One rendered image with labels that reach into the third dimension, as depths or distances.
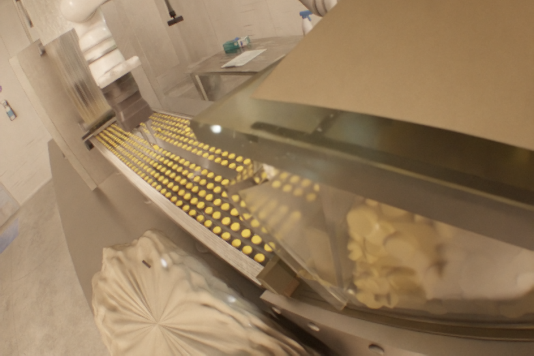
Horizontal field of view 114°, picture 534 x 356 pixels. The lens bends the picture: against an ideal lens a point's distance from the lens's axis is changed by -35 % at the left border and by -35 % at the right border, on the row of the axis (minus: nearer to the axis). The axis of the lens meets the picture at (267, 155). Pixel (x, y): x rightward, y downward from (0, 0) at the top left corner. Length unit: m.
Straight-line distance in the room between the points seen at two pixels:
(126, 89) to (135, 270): 0.35
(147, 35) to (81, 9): 0.59
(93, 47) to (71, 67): 0.35
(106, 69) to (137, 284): 0.39
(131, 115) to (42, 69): 0.47
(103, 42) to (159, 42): 0.59
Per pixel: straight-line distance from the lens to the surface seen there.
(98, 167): 1.01
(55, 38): 0.90
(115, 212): 0.81
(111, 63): 0.55
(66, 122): 0.96
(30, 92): 0.95
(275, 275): 0.21
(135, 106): 0.58
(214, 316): 0.26
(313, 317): 0.19
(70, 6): 0.54
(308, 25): 1.75
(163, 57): 1.12
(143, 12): 1.11
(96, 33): 0.55
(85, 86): 0.90
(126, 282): 0.33
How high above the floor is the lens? 1.19
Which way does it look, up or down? 35 degrees down
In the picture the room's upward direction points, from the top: 20 degrees counter-clockwise
